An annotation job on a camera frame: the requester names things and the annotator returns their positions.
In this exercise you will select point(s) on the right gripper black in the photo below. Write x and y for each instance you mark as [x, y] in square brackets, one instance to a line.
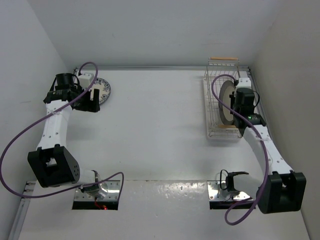
[232, 98]

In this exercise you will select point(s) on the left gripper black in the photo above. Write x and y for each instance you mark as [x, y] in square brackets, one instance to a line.
[90, 105]

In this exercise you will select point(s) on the blue floral white plate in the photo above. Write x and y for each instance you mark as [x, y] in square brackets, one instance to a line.
[104, 89]

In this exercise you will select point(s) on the grey rim cream plate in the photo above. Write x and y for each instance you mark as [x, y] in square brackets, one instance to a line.
[227, 89]

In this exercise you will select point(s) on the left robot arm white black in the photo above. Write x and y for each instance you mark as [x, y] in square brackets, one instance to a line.
[51, 162]

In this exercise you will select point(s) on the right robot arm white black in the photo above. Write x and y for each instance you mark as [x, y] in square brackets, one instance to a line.
[281, 189]

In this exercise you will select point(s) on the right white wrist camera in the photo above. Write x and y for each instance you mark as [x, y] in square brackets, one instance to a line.
[244, 82]

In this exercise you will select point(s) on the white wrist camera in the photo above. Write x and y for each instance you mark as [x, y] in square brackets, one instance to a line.
[85, 79]
[244, 82]

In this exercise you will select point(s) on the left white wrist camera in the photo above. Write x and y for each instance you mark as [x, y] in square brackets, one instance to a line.
[85, 79]

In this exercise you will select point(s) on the wire dish rack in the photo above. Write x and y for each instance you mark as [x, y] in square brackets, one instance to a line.
[228, 70]

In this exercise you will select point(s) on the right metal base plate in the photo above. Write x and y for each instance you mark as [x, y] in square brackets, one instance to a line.
[217, 192]

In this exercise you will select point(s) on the metal base plate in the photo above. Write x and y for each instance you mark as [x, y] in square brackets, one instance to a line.
[217, 192]
[108, 191]

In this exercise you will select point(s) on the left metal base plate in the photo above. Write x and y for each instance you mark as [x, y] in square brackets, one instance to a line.
[108, 191]

